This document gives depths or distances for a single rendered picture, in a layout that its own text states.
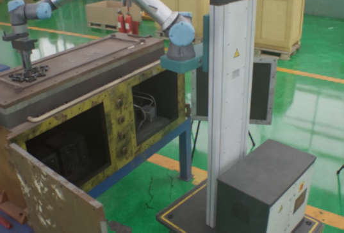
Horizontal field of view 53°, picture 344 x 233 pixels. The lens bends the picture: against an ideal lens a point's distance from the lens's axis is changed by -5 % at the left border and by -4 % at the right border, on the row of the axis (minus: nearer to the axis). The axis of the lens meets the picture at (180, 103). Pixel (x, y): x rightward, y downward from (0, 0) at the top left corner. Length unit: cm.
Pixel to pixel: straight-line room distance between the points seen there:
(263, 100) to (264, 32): 390
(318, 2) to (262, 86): 814
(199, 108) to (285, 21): 387
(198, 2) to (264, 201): 568
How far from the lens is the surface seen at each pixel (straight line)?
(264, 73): 273
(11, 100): 185
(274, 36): 659
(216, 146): 205
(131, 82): 228
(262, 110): 285
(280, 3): 645
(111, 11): 879
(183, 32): 163
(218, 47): 181
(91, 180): 226
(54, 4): 185
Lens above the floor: 205
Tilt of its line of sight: 25 degrees down
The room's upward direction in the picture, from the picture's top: 1 degrees counter-clockwise
